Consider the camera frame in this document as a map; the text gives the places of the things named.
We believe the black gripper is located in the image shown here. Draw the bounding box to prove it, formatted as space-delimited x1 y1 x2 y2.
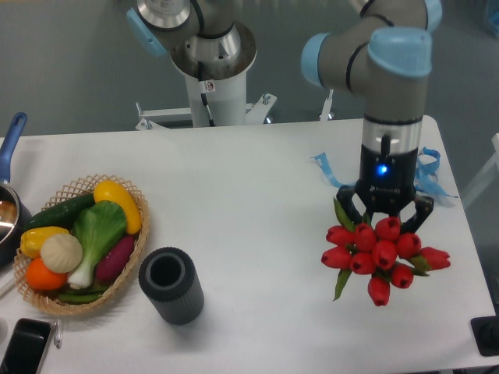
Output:
336 146 434 234

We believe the red tulip bouquet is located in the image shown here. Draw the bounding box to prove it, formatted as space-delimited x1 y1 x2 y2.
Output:
320 200 451 306

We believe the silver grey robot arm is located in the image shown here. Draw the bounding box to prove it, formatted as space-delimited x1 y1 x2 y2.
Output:
126 1 442 233

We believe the tangled blue ribbon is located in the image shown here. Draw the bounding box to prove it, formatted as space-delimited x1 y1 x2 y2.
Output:
415 147 457 198

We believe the curved blue ribbon strip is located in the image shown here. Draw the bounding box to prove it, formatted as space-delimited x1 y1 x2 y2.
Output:
311 152 355 189

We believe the black device at table edge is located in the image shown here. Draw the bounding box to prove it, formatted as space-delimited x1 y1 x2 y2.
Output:
470 316 498 357

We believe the dark grey ribbed vase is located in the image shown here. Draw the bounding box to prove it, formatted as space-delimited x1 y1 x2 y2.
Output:
138 247 204 326

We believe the yellow squash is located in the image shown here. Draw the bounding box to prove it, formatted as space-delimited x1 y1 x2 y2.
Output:
93 179 142 235

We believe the purple sweet potato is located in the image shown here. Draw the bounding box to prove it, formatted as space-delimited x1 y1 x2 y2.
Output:
95 235 135 284

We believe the green bok choy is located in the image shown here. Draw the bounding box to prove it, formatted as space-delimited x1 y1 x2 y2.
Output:
68 200 126 289

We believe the green pea pod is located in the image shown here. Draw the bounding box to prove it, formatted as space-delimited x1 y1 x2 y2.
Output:
57 290 105 305

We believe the green cucumber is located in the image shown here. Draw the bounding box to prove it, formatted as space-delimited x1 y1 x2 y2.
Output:
24 194 95 231

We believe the cream steamed bun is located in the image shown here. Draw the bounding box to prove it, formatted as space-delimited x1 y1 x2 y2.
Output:
40 234 83 273

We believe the orange fruit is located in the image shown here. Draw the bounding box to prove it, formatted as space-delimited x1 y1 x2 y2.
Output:
25 257 67 291

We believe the yellow bell pepper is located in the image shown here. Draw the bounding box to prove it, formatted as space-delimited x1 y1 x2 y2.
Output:
19 226 69 259

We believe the black smartphone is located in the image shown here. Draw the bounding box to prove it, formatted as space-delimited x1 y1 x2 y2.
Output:
1 318 52 374

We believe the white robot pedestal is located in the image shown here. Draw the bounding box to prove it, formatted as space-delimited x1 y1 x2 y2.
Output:
136 72 278 131

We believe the blue handled saucepan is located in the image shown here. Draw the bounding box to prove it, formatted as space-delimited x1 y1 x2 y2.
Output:
1 112 31 266

